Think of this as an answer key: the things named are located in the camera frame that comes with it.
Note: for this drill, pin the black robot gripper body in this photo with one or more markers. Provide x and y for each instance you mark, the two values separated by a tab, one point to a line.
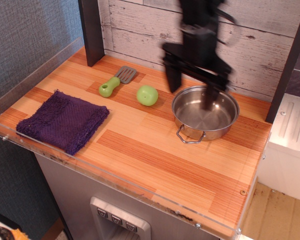
196	56

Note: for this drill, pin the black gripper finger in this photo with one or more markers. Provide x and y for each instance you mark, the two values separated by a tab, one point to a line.
173	76
211	94

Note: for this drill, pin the stainless steel pot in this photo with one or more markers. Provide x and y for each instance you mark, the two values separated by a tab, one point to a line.
196	124

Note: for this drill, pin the purple cloth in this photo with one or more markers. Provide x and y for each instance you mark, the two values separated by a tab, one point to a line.
65	122

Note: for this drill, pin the green toy apple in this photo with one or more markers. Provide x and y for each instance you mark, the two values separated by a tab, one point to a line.
147	95

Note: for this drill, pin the white toy sink unit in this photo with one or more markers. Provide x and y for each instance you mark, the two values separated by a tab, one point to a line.
279	167

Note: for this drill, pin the grey toy fridge cabinet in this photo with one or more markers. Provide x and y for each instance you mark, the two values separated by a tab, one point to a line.
73	192

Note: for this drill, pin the silver dispenser panel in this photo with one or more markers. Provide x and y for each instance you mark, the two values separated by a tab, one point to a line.
117	221

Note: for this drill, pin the yellow object at corner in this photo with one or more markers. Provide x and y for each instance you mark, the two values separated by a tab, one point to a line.
15	234

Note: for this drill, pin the green handled grey spatula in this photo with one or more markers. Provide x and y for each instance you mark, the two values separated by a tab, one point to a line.
123	76

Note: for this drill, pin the dark right shelf post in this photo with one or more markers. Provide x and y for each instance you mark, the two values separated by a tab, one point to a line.
285	78

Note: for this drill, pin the dark shelf post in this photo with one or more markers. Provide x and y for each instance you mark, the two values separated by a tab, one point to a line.
285	78
92	30

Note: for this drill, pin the dark left shelf post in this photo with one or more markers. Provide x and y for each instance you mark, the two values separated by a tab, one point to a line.
92	30

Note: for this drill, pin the clear acrylic guard rail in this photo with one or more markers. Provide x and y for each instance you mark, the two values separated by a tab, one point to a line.
136	150

